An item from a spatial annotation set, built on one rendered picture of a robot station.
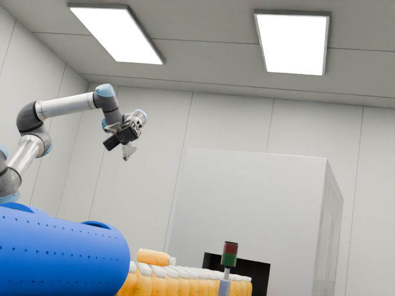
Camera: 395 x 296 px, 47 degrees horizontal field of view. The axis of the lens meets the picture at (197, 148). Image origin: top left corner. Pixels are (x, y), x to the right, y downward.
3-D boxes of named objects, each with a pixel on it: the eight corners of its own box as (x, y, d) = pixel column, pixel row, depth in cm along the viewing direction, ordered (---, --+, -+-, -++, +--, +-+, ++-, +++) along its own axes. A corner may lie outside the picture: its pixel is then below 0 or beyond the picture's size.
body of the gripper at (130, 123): (129, 123, 182) (136, 114, 193) (111, 133, 184) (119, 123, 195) (139, 139, 184) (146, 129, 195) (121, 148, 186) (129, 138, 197)
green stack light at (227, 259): (218, 263, 194) (220, 252, 195) (223, 264, 199) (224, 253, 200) (233, 266, 191) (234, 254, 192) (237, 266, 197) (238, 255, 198)
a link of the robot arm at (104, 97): (14, 99, 211) (114, 80, 202) (23, 121, 216) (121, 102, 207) (3, 109, 201) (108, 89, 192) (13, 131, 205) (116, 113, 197)
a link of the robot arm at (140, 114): (132, 125, 212) (150, 123, 210) (126, 134, 202) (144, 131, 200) (128, 110, 209) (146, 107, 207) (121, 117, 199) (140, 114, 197)
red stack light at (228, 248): (220, 251, 195) (221, 242, 196) (224, 252, 200) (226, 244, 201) (234, 254, 192) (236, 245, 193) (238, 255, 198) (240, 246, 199)
